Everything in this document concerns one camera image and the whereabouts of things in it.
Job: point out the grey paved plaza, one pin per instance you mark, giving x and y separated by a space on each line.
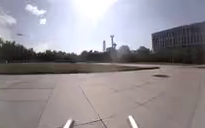
100 86

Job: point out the grass field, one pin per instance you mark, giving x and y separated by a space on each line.
56 68

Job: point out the robot's own part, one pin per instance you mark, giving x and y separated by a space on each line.
67 124
132 122

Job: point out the row of trees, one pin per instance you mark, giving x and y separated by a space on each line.
10 53

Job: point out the manhole cover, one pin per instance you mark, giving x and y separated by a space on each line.
161 76

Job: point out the tall tower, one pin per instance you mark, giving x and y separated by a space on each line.
112 41

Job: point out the large grey office building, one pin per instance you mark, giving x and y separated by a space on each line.
183 38

